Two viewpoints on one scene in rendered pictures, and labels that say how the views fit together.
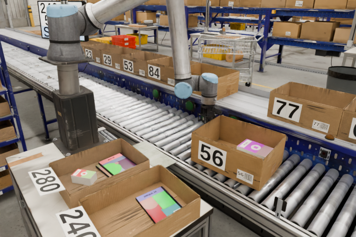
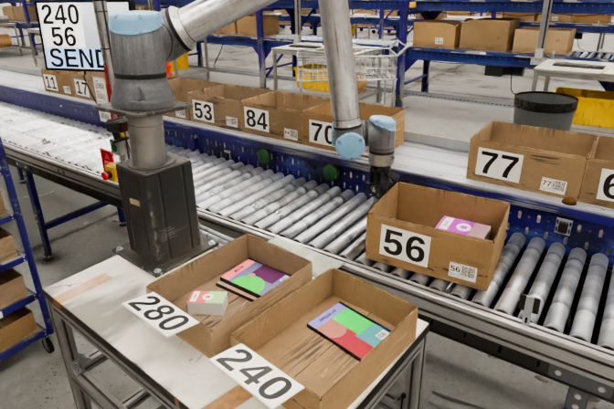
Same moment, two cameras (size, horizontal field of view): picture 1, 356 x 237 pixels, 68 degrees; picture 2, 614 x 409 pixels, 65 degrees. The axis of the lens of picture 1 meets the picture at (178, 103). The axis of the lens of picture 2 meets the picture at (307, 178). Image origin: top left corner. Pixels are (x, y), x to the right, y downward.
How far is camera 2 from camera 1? 0.36 m
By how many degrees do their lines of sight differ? 9
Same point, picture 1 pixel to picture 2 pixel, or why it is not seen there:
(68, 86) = (150, 152)
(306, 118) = (531, 176)
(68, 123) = (154, 217)
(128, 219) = (310, 356)
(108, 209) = (270, 346)
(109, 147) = (231, 250)
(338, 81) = (533, 115)
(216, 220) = not seen: hidden behind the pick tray
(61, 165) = (164, 288)
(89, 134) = (185, 233)
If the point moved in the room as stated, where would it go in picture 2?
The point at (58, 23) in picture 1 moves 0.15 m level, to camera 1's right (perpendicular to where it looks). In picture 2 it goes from (135, 45) to (189, 43)
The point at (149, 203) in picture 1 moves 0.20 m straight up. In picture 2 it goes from (333, 329) to (333, 263)
